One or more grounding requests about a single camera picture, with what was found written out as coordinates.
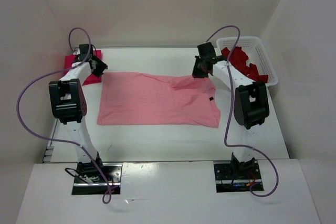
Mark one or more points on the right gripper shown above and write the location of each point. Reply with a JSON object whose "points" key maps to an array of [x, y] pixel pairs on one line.
{"points": [[196, 73]]}

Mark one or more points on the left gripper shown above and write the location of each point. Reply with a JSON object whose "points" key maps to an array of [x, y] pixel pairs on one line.
{"points": [[102, 67]]}

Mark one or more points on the magenta t shirt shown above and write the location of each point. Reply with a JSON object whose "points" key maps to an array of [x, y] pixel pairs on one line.
{"points": [[91, 79]]}

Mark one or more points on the pink t shirt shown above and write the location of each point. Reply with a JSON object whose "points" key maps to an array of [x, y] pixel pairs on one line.
{"points": [[132, 98]]}

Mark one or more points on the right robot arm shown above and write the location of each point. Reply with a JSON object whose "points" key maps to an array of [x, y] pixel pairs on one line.
{"points": [[248, 104]]}

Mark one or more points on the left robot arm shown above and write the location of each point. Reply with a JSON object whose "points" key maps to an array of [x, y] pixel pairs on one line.
{"points": [[69, 106]]}

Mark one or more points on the dark red t shirt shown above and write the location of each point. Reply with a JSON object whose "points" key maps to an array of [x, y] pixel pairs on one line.
{"points": [[239, 60]]}

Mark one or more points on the white plastic basket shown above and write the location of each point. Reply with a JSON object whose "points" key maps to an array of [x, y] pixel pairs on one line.
{"points": [[257, 54]]}

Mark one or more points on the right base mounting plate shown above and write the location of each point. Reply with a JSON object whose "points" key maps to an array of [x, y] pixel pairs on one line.
{"points": [[227, 183]]}

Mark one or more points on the base mounting plate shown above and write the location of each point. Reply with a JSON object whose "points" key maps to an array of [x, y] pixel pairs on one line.
{"points": [[88, 181], [227, 183]]}

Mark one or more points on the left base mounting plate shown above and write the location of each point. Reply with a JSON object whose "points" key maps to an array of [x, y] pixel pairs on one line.
{"points": [[88, 181]]}

